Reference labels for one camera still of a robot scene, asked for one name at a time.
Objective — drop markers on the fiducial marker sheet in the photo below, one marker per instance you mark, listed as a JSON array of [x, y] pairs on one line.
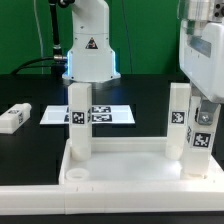
[[101, 114]]

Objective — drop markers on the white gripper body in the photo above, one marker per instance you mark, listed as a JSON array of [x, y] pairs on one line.
[[201, 58]]

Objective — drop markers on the white desk top tray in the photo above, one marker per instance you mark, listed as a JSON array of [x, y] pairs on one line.
[[132, 160]]

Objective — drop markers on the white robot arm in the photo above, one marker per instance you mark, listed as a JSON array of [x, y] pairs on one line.
[[91, 59]]

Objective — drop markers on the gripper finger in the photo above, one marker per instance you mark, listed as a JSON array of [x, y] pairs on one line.
[[207, 112]]

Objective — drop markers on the white L-shaped obstacle fence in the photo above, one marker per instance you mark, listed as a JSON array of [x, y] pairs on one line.
[[116, 197]]

